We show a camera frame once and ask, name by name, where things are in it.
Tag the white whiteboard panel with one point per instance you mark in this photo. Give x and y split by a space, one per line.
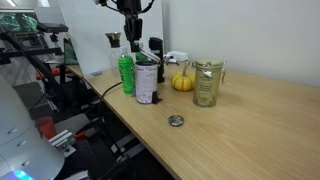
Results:
88 23

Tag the small round metal cap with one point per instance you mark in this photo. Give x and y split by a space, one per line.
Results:
176 120

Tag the black camera on stand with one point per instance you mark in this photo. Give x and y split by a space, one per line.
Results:
54 29

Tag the white metal clasp container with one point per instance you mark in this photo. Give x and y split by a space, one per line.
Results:
146 77

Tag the glass carafe with metal funnel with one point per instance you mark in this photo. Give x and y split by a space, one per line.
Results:
114 40

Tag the white power strip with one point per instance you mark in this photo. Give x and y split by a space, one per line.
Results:
177 55

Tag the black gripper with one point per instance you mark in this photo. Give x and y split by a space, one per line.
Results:
133 30

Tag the small yellow pumpkin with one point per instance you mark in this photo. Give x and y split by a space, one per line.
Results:
183 81

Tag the green plastic drink bottle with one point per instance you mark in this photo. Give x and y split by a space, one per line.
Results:
126 68

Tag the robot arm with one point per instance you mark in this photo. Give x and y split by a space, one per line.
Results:
130 9

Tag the red cup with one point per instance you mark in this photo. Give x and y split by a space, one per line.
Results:
46 126

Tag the black label tag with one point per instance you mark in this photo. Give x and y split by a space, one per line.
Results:
155 98

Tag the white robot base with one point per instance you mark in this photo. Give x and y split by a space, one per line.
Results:
24 153

